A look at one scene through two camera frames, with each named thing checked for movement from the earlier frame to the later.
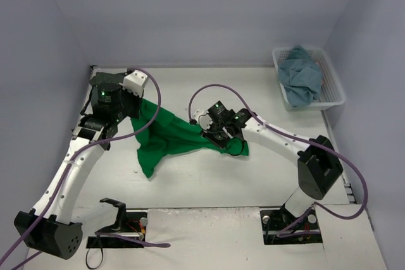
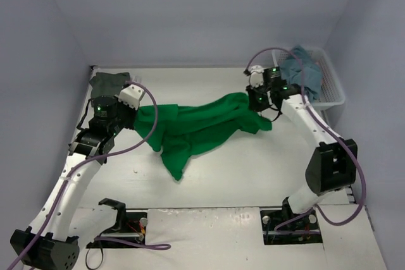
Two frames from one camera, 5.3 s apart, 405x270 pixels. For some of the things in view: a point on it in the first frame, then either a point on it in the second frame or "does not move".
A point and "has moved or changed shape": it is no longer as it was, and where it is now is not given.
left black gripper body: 133,105 → 129,117
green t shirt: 161,132 has moved or changed shape
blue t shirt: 300,78 does not move
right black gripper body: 212,131 → 256,100
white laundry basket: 331,93 does not move
